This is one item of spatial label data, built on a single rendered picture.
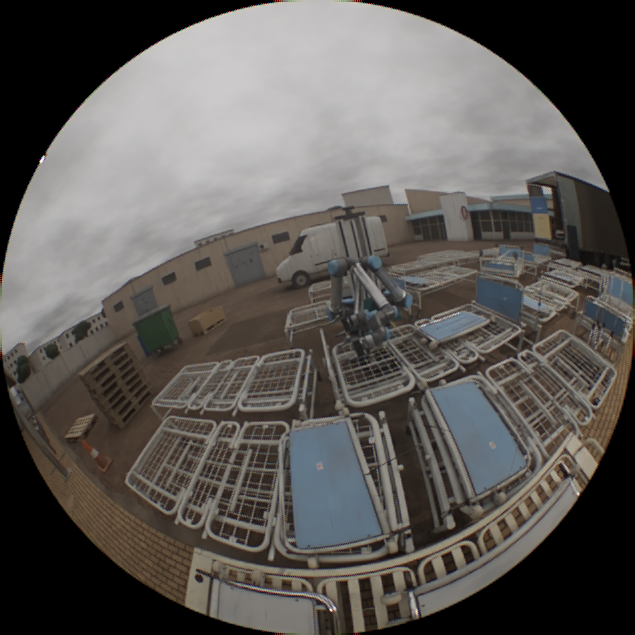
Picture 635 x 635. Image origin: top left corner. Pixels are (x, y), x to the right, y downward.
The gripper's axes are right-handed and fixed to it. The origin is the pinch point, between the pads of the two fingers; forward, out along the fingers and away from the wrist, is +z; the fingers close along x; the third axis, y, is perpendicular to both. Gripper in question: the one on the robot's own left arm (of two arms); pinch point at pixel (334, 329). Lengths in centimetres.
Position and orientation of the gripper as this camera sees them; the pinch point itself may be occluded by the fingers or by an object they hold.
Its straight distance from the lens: 166.0
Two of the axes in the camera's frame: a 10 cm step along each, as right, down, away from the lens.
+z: -9.1, 4.0, 0.8
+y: 0.7, 3.3, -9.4
